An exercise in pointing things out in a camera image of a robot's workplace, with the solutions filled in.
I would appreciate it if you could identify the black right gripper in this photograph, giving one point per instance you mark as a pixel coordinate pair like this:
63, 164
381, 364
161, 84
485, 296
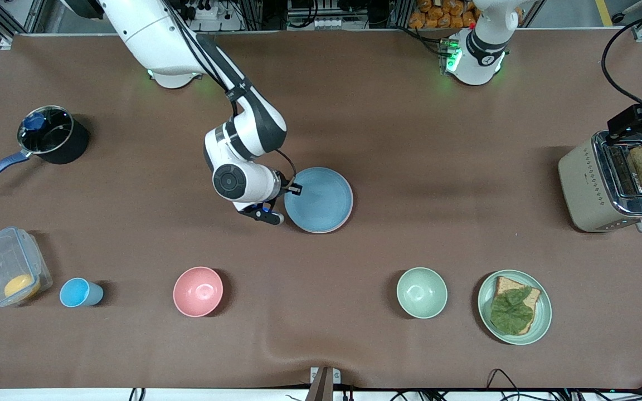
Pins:
288, 188

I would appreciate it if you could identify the blue cup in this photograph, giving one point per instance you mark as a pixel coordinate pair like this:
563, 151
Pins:
78, 293

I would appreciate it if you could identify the green lettuce leaf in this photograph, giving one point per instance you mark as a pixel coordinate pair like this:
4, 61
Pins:
510, 312

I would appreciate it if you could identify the blue plate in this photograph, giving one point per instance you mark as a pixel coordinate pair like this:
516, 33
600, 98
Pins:
321, 200

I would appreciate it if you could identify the brown table cloth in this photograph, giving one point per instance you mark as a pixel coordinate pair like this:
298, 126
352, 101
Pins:
410, 111

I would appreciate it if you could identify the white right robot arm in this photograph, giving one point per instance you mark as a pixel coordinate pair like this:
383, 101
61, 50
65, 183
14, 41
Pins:
243, 184

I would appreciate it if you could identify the beige chrome toaster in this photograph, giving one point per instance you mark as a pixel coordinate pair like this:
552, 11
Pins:
583, 189

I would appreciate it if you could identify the green bowl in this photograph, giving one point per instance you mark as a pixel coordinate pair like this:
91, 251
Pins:
422, 293

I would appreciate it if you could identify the pink bowl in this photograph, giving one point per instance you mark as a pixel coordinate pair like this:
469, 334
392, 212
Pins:
198, 292

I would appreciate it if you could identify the bread slice under lettuce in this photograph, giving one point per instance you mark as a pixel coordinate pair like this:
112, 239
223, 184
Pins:
505, 285

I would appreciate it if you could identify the green plate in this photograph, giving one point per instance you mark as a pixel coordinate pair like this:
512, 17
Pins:
544, 312

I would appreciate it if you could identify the white power strip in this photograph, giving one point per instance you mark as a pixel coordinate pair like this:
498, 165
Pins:
204, 12
326, 23

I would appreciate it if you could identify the yellow food piece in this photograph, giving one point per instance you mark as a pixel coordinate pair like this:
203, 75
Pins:
20, 285

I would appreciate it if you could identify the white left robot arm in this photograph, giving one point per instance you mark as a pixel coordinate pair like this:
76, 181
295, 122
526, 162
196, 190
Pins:
477, 61

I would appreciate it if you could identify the bag of orange buns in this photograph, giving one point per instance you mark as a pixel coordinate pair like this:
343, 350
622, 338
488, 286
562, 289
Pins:
438, 16

